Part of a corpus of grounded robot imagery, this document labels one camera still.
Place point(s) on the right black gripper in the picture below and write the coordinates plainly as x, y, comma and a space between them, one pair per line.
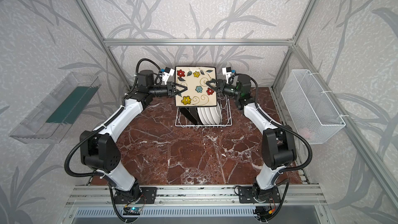
219, 87

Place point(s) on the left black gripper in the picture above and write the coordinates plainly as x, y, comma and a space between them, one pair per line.
170, 88

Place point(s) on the square floral plate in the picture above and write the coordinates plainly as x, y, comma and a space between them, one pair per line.
195, 78
185, 112

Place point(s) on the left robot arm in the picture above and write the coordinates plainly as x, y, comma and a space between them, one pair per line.
98, 148

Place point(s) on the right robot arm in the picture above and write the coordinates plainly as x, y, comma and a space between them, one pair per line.
278, 141

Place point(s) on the white round plate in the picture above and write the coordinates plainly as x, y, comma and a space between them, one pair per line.
203, 112
209, 116
201, 119
216, 114

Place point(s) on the pink object in basket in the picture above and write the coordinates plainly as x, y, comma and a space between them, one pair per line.
306, 133

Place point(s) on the left green circuit board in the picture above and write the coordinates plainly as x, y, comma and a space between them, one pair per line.
132, 210

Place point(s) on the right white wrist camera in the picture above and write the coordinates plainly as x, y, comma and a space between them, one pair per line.
228, 72

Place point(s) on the white wire dish rack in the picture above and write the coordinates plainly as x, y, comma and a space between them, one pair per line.
226, 121

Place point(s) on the aluminium frame crossbar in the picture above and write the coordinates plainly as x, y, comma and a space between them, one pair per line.
198, 42

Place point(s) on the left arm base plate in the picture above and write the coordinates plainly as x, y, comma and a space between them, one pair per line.
144, 195

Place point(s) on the white mesh wall basket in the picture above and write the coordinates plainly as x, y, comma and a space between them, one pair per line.
310, 106

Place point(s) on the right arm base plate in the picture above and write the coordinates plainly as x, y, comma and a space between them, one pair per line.
254, 195

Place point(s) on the clear plastic wall bin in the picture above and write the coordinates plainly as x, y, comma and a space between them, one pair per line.
50, 121

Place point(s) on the right circuit board with wires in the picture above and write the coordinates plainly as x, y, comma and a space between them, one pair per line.
264, 212

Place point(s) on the aluminium mounting rail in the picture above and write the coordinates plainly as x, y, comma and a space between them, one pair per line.
199, 195

